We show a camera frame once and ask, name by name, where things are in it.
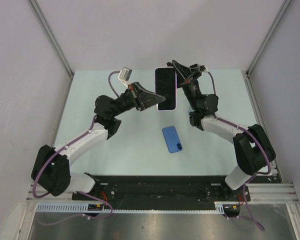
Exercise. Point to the white slotted cable duct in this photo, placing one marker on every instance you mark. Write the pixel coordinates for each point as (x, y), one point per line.
(95, 208)

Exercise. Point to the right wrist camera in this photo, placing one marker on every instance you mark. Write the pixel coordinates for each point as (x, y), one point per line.
(203, 69)

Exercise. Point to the right aluminium frame post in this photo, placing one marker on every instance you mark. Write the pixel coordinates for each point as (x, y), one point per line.
(286, 4)

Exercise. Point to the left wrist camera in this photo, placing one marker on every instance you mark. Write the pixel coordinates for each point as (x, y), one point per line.
(124, 74)

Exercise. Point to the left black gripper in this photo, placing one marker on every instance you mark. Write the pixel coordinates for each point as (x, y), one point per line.
(143, 99)

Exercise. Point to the left aluminium frame post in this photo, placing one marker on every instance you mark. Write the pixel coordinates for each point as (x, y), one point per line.
(39, 14)

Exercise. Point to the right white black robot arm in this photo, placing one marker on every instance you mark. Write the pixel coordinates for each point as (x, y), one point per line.
(253, 149)

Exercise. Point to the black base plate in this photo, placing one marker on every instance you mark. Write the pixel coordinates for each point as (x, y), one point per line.
(165, 192)

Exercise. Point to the phone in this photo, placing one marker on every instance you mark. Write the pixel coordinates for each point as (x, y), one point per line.
(166, 86)
(172, 139)

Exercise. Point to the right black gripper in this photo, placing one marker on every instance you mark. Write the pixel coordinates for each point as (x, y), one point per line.
(185, 72)

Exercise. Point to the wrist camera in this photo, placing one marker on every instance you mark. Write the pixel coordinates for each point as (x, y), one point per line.
(124, 74)
(203, 69)

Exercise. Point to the aluminium frame post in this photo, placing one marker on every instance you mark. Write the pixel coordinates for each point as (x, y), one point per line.
(286, 4)
(39, 14)

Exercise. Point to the light blue phone case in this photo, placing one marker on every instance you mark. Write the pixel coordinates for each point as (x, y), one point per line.
(190, 110)

